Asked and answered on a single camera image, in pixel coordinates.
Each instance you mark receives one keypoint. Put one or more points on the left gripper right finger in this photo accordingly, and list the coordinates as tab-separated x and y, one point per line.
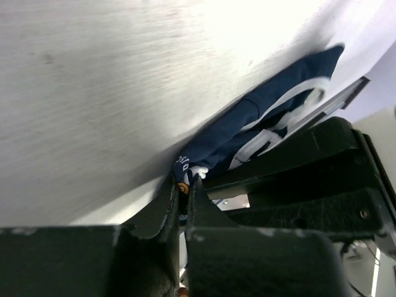
225	259

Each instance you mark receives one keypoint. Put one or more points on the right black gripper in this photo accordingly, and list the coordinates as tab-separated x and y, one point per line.
327	178

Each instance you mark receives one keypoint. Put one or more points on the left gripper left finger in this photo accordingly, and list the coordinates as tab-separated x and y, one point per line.
139	257

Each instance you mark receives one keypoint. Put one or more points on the navy blue underwear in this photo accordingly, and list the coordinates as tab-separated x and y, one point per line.
258	122

